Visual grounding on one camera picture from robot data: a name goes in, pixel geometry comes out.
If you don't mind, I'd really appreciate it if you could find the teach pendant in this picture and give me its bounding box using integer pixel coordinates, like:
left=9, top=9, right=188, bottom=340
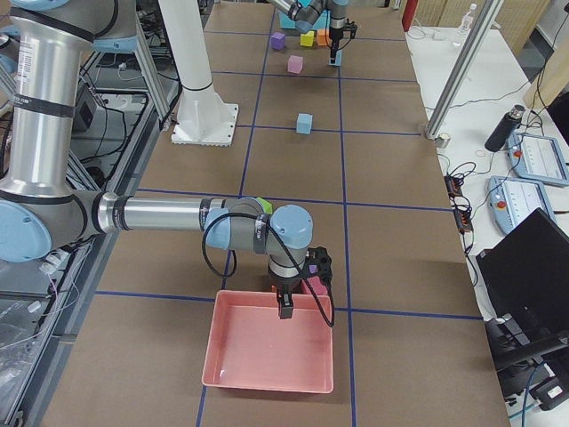
left=487, top=176, right=556, bottom=235
left=506, top=132, right=568, bottom=187

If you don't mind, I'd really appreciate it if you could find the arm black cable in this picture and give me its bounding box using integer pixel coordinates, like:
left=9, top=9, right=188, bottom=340
left=201, top=208, right=334, bottom=329

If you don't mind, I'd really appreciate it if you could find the pink plastic bin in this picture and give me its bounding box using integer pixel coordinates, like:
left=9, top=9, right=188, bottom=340
left=202, top=290, right=334, bottom=394

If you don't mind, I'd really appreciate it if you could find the light pink foam block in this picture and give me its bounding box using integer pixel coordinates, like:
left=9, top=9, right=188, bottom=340
left=287, top=55, right=303, bottom=75

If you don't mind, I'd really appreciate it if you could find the magenta foam block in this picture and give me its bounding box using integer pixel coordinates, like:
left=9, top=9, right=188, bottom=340
left=301, top=277, right=328, bottom=295

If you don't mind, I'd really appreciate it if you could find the black water bottle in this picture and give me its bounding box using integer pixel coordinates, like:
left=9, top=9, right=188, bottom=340
left=485, top=104, right=525, bottom=152

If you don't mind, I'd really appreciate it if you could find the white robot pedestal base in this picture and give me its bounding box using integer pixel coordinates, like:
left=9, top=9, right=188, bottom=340
left=159, top=0, right=239, bottom=147

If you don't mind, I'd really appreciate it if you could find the yellow foam block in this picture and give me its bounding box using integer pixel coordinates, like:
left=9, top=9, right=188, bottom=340
left=300, top=30, right=315, bottom=47

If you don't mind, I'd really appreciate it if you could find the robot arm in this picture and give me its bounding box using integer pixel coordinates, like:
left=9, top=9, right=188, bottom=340
left=1, top=1, right=313, bottom=319
left=268, top=0, right=357, bottom=66

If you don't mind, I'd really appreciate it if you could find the aluminium frame post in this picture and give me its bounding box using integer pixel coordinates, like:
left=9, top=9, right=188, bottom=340
left=424, top=0, right=504, bottom=140

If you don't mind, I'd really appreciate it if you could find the orange foam block left side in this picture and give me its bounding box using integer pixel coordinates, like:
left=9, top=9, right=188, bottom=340
left=317, top=28, right=331, bottom=46

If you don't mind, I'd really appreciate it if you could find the purple foam block left side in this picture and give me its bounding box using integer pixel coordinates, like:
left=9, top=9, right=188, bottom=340
left=270, top=31, right=286, bottom=51

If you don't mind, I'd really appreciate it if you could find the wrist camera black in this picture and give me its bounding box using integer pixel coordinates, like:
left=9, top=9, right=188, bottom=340
left=343, top=20, right=358, bottom=40
left=306, top=246, right=333, bottom=287

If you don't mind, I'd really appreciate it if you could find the teach pendant near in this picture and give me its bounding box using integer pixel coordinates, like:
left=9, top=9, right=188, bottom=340
left=487, top=176, right=556, bottom=235

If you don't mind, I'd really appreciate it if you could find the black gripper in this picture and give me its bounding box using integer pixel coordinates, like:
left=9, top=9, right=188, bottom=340
left=329, top=26, right=344, bottom=63
left=268, top=270, right=301, bottom=319

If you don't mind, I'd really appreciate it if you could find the teach pendant far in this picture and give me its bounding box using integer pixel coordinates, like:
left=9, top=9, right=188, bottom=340
left=506, top=132, right=568, bottom=187

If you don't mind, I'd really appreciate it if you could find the black power strip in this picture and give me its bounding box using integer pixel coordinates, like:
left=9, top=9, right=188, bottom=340
left=444, top=174, right=474, bottom=235

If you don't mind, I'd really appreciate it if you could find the black laptop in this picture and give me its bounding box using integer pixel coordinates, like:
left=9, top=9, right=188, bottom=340
left=477, top=208, right=568, bottom=331

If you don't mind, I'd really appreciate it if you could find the teal plastic bin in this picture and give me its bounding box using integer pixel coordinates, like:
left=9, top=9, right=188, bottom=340
left=278, top=12, right=312, bottom=34

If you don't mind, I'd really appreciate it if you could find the light blue block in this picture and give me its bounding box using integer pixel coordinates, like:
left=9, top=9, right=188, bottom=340
left=296, top=113, right=313, bottom=135
left=328, top=50, right=342, bottom=67

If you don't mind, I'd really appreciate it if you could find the small metal cylinder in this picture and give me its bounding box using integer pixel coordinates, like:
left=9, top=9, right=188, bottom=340
left=435, top=133, right=451, bottom=149

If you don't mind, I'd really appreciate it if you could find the green foam block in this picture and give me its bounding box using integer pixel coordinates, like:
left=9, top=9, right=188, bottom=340
left=255, top=197, right=273, bottom=214

